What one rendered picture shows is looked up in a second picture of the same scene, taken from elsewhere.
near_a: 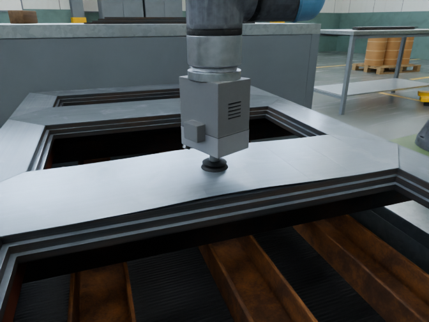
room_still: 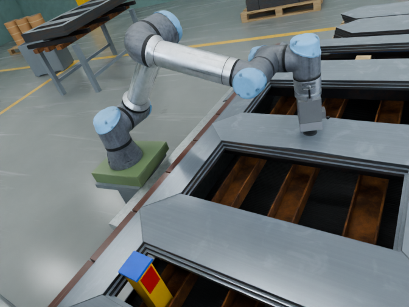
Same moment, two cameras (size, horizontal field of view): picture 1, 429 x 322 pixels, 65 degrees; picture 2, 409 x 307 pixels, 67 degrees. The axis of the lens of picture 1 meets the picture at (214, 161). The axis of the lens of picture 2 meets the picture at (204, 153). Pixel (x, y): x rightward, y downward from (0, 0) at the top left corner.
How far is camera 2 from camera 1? 132 cm
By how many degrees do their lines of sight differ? 98
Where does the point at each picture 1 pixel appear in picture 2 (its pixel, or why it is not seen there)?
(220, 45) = not seen: hidden behind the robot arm
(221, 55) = not seen: hidden behind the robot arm
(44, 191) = (400, 144)
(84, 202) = (381, 131)
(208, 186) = (325, 122)
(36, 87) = not seen: outside the picture
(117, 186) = (363, 136)
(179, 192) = (338, 123)
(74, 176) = (383, 151)
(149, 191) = (350, 128)
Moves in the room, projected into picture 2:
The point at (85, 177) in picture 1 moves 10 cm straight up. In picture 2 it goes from (376, 148) to (379, 118)
